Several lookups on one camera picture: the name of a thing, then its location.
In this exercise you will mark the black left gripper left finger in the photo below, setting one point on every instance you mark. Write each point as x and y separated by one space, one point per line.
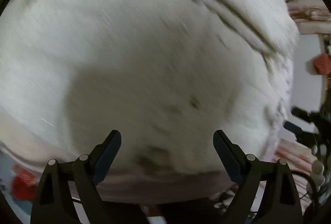
53 202

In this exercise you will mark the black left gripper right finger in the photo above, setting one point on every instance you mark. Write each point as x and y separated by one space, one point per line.
280 201

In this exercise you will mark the white fringed knit garment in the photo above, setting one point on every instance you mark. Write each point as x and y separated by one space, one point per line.
144 63

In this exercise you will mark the red garment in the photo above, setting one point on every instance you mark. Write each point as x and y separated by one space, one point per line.
24 185

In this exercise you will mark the pink floral plush blanket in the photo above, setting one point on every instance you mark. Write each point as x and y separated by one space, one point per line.
155 185

